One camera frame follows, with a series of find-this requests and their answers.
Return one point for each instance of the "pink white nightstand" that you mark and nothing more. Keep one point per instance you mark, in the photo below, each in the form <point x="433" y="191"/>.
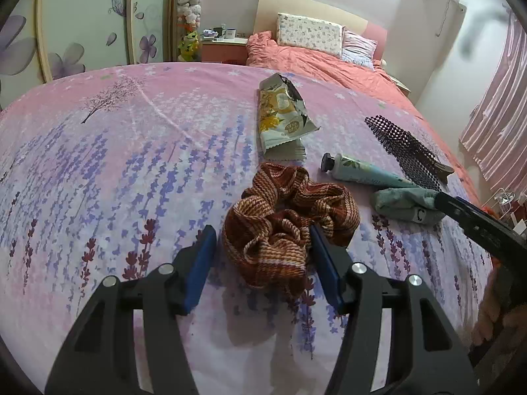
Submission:
<point x="401" y="84"/>
<point x="222" y="51"/>

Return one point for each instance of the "pink curtain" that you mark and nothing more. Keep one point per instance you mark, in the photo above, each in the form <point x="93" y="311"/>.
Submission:
<point x="502" y="111"/>

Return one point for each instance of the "white floral pillow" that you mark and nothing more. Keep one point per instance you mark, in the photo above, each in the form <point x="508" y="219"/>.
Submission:
<point x="308" y="33"/>

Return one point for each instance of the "teal hand cream tube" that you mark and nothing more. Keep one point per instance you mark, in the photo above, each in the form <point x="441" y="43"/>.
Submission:
<point x="362" y="168"/>

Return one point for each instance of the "brown striped scrunchie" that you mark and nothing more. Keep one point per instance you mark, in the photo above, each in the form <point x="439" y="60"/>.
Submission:
<point x="267" y="214"/>

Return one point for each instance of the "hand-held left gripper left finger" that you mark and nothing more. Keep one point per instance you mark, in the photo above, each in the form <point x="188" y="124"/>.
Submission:
<point x="201" y="263"/>

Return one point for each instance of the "person's right hand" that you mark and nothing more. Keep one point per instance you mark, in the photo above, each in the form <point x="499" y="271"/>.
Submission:
<point x="490" y="308"/>

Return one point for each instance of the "yellow grey snack packet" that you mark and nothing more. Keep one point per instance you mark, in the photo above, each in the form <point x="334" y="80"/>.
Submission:
<point x="280" y="115"/>

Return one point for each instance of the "dark mug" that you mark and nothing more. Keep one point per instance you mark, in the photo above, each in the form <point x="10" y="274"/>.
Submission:
<point x="218" y="33"/>

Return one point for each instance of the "cream pink headboard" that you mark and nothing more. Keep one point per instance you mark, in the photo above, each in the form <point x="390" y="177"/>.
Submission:
<point x="288" y="4"/>

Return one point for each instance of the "pink striped pillow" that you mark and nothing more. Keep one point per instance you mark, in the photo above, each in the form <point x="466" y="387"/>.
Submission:
<point x="358" y="47"/>

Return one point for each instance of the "black beaded hair clip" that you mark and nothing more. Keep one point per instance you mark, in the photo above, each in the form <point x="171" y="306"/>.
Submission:
<point x="403" y="144"/>

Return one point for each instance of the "coral duvet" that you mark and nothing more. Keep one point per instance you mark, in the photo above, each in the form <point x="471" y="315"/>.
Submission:
<point x="329" y="66"/>

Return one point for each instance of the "green sock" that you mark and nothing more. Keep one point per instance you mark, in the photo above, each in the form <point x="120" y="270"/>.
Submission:
<point x="399" y="203"/>

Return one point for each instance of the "white pipe cover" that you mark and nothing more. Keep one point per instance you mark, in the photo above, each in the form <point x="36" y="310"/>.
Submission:
<point x="455" y="14"/>

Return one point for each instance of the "stack of plush toys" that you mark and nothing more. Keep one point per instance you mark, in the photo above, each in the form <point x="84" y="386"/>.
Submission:
<point x="189" y="8"/>

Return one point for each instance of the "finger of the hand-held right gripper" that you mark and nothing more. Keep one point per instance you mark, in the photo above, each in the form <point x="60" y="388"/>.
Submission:
<point x="481" y="224"/>

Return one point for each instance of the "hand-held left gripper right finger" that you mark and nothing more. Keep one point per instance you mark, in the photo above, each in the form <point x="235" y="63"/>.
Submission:
<point x="325" y="259"/>

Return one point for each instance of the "white mug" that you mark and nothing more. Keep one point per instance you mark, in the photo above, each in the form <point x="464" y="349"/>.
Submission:
<point x="230" y="33"/>

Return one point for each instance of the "flower print sliding wardrobe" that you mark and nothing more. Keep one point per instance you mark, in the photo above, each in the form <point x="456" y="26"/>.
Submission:
<point x="82" y="8"/>

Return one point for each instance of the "pink purple floral bedsheet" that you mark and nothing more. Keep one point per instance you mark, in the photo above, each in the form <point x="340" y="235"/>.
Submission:
<point x="123" y="173"/>

